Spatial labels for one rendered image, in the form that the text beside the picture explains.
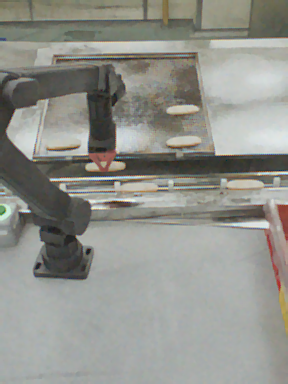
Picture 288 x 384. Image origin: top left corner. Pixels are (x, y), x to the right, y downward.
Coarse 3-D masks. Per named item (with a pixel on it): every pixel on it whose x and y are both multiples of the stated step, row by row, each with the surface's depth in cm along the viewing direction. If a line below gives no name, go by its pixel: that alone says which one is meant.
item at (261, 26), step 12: (252, 0) 359; (264, 0) 326; (276, 0) 297; (252, 12) 361; (264, 12) 327; (276, 12) 298; (252, 24) 363; (264, 24) 328; (276, 24) 299; (252, 36) 363; (264, 36) 328; (276, 36) 300
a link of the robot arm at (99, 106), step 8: (88, 96) 107; (96, 96) 106; (104, 96) 107; (112, 96) 111; (88, 104) 107; (96, 104) 106; (104, 104) 107; (88, 112) 109; (96, 112) 107; (104, 112) 108
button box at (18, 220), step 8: (16, 208) 112; (8, 216) 108; (16, 216) 112; (0, 224) 107; (8, 224) 107; (16, 224) 112; (0, 232) 108; (8, 232) 108; (16, 232) 112; (0, 240) 110; (8, 240) 110; (16, 240) 111
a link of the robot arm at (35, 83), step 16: (64, 64) 91; (80, 64) 95; (96, 64) 99; (16, 80) 69; (32, 80) 71; (48, 80) 81; (64, 80) 86; (80, 80) 93; (96, 80) 98; (16, 96) 67; (32, 96) 71; (48, 96) 82
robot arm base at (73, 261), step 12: (72, 240) 101; (48, 252) 101; (60, 252) 100; (72, 252) 102; (84, 252) 107; (36, 264) 105; (48, 264) 102; (60, 264) 101; (72, 264) 102; (84, 264) 104; (36, 276) 103; (48, 276) 103; (60, 276) 103; (72, 276) 103; (84, 276) 103
